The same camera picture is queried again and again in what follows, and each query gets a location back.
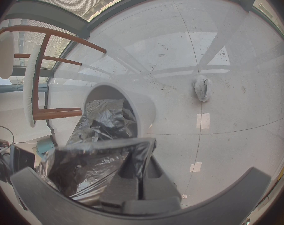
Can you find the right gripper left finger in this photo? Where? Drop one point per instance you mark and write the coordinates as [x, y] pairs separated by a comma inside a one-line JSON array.
[[123, 189]]

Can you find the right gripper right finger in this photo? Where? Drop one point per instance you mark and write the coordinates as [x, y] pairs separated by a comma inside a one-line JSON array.
[[158, 184]]

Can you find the wooden chair with white cushions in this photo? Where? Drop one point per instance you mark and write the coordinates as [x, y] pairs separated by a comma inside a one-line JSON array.
[[30, 83]]

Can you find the crumpled clear plastic wrapper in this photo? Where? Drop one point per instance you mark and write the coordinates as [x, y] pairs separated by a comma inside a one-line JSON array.
[[201, 88]]

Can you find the teal and white box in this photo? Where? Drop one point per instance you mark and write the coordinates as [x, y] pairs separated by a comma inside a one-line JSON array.
[[44, 146]]

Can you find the white trash bin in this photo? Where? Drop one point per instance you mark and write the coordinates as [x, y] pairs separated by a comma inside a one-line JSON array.
[[142, 106]]

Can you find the black plastic bag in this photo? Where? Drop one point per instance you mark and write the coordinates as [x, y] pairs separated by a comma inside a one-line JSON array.
[[97, 130]]

